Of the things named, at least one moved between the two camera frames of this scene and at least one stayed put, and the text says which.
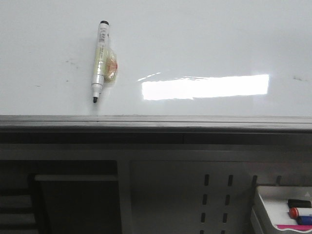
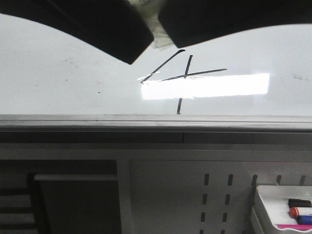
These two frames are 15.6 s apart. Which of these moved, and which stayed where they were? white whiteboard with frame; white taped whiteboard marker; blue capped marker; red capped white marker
Moved: white taped whiteboard marker
Stayed: red capped white marker; white whiteboard with frame; blue capped marker
